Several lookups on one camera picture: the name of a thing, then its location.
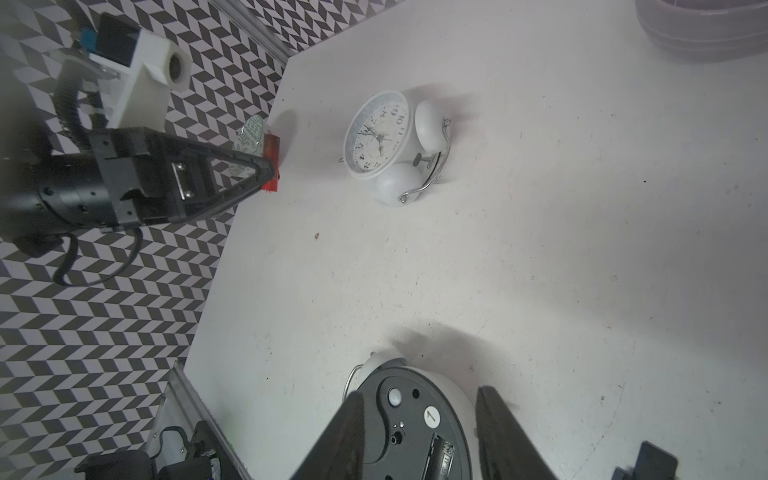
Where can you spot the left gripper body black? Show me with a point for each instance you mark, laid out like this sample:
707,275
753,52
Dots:
151,177

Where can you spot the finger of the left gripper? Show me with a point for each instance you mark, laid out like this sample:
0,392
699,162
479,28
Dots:
197,157
196,201

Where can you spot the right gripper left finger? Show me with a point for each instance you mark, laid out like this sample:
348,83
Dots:
339,451

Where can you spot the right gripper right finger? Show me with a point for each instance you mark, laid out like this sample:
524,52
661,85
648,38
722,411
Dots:
505,451

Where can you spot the red battery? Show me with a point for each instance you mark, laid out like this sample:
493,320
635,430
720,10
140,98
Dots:
271,152

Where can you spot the white alarm clock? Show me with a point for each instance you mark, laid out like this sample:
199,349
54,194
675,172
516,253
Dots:
418,424
396,147

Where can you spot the black battery cover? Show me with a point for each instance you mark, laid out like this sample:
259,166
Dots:
652,463

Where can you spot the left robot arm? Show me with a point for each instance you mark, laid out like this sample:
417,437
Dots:
46,199

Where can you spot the green patterned glass dish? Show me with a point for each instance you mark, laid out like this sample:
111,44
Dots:
250,137

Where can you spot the lilac small bowl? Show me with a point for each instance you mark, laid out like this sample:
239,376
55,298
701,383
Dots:
705,30

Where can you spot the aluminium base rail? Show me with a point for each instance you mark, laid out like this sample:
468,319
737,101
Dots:
185,441

